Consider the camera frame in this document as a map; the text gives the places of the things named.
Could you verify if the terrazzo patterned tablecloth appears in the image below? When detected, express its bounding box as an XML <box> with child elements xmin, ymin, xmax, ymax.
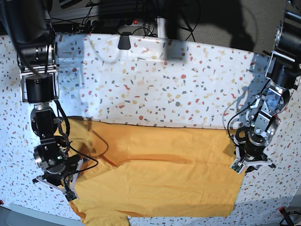
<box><xmin>0</xmin><ymin>34</ymin><xmax>301</xmax><ymax>226</ymax></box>

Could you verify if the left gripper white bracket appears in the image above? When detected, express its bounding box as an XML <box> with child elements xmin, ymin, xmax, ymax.
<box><xmin>230</xmin><ymin>141</ymin><xmax>276</xmax><ymax>174</ymax></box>

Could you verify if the orange T-shirt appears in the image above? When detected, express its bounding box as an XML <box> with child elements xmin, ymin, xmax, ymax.
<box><xmin>69</xmin><ymin>119</ymin><xmax>244</xmax><ymax>226</ymax></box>

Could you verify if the red clamp bottom right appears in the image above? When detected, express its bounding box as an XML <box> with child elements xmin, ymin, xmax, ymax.
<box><xmin>278</xmin><ymin>207</ymin><xmax>294</xmax><ymax>226</ymax></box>

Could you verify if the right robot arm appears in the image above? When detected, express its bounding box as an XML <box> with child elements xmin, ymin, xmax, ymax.
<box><xmin>0</xmin><ymin>0</ymin><xmax>87</xmax><ymax>201</ymax></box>

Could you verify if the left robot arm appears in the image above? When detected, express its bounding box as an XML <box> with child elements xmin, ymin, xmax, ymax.
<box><xmin>230</xmin><ymin>0</ymin><xmax>301</xmax><ymax>174</ymax></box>

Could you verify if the black power strip red switch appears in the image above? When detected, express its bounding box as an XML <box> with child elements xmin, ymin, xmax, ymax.
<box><xmin>88</xmin><ymin>19</ymin><xmax>144</xmax><ymax>27</ymax></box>

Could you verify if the white vertical post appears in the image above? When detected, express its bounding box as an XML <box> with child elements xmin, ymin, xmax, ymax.
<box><xmin>157</xmin><ymin>17</ymin><xmax>166</xmax><ymax>39</ymax></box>

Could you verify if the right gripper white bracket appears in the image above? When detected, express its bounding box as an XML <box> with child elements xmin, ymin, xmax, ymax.
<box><xmin>32</xmin><ymin>154</ymin><xmax>88</xmax><ymax>202</ymax></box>

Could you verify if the black table clamp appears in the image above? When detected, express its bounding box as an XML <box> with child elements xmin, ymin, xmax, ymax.
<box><xmin>118</xmin><ymin>32</ymin><xmax>131</xmax><ymax>50</ymax></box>

